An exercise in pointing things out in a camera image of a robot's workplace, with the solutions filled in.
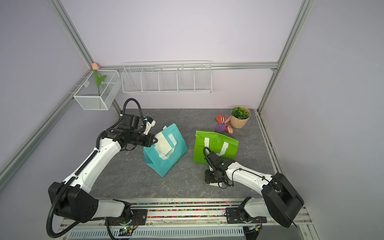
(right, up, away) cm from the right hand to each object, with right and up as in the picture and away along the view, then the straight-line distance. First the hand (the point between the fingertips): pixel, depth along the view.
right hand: (209, 177), depth 85 cm
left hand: (-29, +22, -7) cm, 37 cm away
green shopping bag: (-1, +21, -5) cm, 22 cm away
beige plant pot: (+23, +31, +19) cm, 43 cm away
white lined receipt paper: (-26, +20, -3) cm, 33 cm away
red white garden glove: (+11, +35, +27) cm, 45 cm away
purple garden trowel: (+10, +28, +23) cm, 38 cm away
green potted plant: (+22, +38, +14) cm, 46 cm away
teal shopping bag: (-27, +8, -3) cm, 29 cm away
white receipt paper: (+3, 0, -11) cm, 11 cm away
